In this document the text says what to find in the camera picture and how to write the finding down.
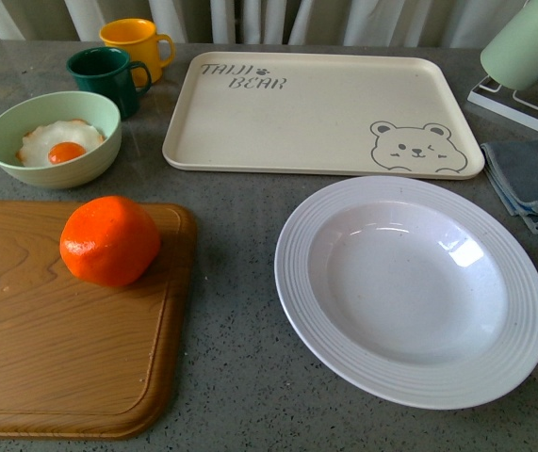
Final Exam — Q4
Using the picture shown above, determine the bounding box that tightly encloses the white curtain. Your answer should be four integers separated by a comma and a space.
0, 0, 525, 48

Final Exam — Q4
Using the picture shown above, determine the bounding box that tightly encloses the orange fruit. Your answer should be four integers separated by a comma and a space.
59, 196, 161, 287

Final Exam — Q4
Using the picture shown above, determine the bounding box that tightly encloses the grey folded cloth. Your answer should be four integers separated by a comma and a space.
481, 140, 538, 234

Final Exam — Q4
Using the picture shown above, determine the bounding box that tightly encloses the light green bowl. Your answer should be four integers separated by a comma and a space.
0, 91, 122, 189

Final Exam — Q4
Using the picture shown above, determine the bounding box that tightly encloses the yellow mug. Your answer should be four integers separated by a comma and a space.
99, 18, 175, 84

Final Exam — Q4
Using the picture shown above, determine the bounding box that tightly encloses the white wire cup rack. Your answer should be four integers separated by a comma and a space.
467, 76, 538, 132

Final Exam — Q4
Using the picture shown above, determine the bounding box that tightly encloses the cream bear tray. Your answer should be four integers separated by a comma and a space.
163, 52, 484, 180

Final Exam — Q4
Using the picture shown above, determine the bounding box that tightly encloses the light green cup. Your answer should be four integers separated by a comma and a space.
481, 0, 538, 90

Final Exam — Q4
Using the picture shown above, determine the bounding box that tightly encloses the dark green mug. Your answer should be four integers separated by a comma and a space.
66, 47, 152, 120

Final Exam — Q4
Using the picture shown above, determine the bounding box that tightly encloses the fake fried egg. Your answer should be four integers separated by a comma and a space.
16, 119, 105, 168

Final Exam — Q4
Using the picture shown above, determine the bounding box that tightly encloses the white ridged plate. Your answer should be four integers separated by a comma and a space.
274, 176, 538, 410

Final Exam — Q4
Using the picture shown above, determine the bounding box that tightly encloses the wooden cutting board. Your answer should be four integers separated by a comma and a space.
0, 201, 197, 440

